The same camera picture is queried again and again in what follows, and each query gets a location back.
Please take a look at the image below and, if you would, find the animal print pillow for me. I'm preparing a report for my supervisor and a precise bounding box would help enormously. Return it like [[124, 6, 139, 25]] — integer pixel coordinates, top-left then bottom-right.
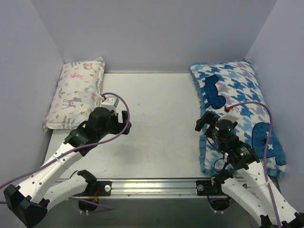
[[43, 57, 105, 132]]

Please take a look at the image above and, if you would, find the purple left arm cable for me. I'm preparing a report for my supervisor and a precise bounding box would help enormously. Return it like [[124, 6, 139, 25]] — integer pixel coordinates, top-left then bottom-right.
[[0, 92, 132, 212]]

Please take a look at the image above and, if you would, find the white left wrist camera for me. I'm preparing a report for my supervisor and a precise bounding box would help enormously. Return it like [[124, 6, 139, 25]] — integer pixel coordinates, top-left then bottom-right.
[[100, 95, 119, 111]]

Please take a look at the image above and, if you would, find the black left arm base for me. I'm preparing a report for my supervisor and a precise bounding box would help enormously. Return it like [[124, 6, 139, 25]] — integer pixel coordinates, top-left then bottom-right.
[[78, 180, 112, 215]]

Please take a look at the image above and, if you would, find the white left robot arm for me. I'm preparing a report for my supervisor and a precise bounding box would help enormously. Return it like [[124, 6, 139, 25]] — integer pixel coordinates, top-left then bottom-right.
[[2, 107, 132, 228]]

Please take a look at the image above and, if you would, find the blue houndstooth pillowcase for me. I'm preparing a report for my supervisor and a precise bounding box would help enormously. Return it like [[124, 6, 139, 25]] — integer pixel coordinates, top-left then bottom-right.
[[189, 60, 286, 179]]

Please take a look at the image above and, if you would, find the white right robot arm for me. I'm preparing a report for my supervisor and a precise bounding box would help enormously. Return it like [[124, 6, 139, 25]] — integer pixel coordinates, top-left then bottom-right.
[[195, 111, 304, 228]]

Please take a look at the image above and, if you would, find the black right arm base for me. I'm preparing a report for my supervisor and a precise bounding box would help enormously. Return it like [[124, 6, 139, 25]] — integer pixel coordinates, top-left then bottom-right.
[[196, 180, 232, 214]]

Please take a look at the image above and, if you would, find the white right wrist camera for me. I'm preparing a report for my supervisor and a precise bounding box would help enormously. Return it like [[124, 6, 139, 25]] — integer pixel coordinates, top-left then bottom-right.
[[220, 113, 239, 123]]

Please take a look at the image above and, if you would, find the aluminium front rail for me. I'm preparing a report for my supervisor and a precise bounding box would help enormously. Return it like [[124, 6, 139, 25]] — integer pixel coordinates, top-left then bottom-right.
[[55, 178, 247, 198]]

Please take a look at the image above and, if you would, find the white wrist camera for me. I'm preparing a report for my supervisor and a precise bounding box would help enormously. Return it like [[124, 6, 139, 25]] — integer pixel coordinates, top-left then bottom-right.
[[220, 113, 239, 123], [100, 95, 119, 111]]

